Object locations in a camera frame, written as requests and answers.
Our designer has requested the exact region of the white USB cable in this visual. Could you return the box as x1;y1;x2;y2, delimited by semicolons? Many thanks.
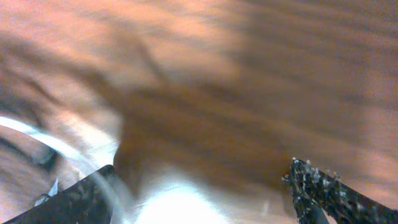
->
0;116;125;224

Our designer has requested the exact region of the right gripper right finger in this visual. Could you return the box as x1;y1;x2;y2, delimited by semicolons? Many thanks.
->
282;158;397;224

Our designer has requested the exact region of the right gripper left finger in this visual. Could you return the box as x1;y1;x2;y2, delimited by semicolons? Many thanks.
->
4;165;116;224

